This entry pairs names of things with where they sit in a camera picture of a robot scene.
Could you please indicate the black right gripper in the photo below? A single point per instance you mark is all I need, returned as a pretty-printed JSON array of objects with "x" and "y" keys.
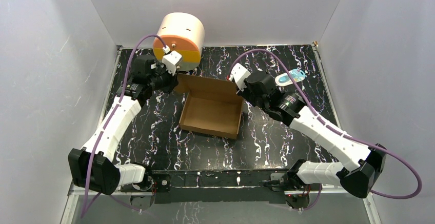
[{"x": 244, "y": 93}]

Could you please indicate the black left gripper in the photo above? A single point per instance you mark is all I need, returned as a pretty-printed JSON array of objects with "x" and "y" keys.
[{"x": 170, "y": 81}]

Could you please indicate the brown cardboard box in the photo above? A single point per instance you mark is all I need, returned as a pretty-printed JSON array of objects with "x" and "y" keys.
[{"x": 211, "y": 107}]

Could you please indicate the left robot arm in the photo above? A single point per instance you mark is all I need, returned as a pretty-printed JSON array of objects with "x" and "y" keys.
[{"x": 91, "y": 166}]

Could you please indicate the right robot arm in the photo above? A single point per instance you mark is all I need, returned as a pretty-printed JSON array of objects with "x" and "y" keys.
[{"x": 358, "y": 166}]

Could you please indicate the blue white packaged item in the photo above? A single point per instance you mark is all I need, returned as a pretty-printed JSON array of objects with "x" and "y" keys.
[{"x": 283, "y": 80}]

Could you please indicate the round pastel drawer cabinet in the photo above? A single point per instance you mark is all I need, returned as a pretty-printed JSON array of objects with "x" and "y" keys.
[{"x": 183, "y": 33}]

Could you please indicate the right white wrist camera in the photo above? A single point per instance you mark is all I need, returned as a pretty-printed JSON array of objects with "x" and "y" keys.
[{"x": 238, "y": 75}]

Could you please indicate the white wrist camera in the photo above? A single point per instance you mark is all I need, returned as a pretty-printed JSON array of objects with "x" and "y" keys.
[
  {"x": 171, "y": 60},
  {"x": 238, "y": 75}
]

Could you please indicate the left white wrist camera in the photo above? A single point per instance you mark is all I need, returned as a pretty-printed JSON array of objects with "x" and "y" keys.
[{"x": 171, "y": 60}]

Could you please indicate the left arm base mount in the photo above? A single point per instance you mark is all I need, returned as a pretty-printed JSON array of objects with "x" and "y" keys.
[{"x": 143, "y": 195}]

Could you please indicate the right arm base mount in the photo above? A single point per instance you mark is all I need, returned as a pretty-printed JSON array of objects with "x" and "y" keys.
[{"x": 292, "y": 188}]

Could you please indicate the aluminium front rail frame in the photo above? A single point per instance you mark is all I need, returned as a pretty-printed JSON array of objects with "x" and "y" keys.
[{"x": 224, "y": 196}]

